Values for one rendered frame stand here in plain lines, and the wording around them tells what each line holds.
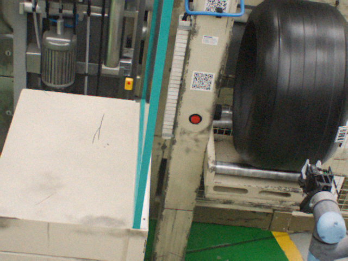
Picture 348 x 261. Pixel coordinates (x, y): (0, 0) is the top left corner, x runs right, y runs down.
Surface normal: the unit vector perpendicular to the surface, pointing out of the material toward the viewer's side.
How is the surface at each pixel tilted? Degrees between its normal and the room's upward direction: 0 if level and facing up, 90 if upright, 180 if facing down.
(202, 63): 90
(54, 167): 0
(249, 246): 0
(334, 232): 83
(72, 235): 90
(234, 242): 0
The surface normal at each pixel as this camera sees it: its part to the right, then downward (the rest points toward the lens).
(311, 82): 0.07, 0.03
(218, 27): 0.00, 0.60
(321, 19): 0.13, -0.69
